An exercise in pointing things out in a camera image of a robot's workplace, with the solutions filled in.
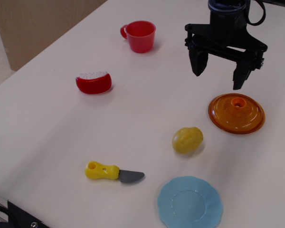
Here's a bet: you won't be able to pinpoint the black corner bracket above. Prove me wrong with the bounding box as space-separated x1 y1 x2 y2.
7 201 49 228

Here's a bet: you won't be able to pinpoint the red white toy sushi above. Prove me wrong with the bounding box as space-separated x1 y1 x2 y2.
76 71 112 95

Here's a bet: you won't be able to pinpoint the red plastic cup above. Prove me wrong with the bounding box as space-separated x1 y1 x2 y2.
120 20 156 53

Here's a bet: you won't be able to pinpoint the light blue plastic plate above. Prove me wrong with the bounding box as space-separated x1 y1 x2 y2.
157 176 223 228

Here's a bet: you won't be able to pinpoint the orange transparent pot lid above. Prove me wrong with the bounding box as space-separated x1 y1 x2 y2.
208 93 266 134

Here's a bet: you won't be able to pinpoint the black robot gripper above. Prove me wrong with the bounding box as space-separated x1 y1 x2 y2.
185 9 267 90

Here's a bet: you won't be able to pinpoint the yellow toy potato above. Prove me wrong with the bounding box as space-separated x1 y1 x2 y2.
172 127 203 154

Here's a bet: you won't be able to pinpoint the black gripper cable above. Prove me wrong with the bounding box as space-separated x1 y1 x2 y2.
244 0 267 27

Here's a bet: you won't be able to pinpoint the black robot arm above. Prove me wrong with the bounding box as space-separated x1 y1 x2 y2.
185 0 267 90

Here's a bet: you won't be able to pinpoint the yellow handled toy knife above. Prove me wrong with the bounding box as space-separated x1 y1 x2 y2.
85 161 145 183

